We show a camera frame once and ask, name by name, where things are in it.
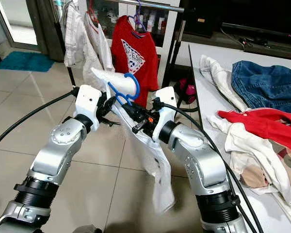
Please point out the glass balcony door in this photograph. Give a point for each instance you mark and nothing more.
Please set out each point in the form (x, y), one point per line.
(19, 19)

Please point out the dark grey curtain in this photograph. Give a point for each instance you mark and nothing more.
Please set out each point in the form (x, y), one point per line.
(46, 29)

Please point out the metal clothes rack black frame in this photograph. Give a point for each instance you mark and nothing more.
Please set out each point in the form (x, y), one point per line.
(165, 7)

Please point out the black television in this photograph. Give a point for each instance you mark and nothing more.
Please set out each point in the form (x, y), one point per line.
(262, 14)

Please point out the large white table black legs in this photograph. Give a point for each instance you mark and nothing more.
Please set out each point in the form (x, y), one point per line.
(269, 223)

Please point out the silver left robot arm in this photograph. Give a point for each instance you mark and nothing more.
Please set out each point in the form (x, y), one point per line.
(63, 145)

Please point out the red printed t-shirt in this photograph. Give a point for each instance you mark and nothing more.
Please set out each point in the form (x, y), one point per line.
(123, 36)

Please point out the white shirt with red trim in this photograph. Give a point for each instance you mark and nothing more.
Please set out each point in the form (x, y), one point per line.
(99, 53)

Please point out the blue denim jacket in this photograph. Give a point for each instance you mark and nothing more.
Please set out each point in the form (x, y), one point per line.
(266, 85)

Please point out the purple plastic hanger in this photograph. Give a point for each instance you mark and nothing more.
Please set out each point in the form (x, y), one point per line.
(133, 19)

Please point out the blue plastic clothes hanger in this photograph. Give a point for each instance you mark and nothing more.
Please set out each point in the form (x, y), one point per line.
(137, 86)

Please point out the red jacket with white stripes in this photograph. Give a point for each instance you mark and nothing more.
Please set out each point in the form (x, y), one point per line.
(262, 124)

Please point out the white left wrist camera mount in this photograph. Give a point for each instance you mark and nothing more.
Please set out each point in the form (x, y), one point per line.
(88, 99)

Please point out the teal floor mat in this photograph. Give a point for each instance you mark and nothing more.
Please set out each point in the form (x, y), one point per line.
(22, 61)

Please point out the low TV stand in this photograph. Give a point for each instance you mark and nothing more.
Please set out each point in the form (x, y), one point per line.
(213, 41)

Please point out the red clothes hanger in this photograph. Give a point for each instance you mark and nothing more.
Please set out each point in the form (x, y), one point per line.
(93, 17)

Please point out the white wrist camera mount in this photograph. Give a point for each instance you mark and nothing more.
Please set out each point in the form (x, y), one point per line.
(88, 99)
(167, 94)

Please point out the cream crumpled garment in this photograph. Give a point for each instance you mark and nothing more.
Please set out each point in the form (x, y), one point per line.
(218, 73)

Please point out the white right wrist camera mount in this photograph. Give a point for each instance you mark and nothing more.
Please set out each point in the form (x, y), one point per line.
(167, 94)

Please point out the white garment with dark print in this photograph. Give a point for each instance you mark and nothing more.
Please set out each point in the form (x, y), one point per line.
(140, 150)

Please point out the white striped shirt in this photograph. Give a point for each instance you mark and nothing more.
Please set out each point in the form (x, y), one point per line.
(75, 39)

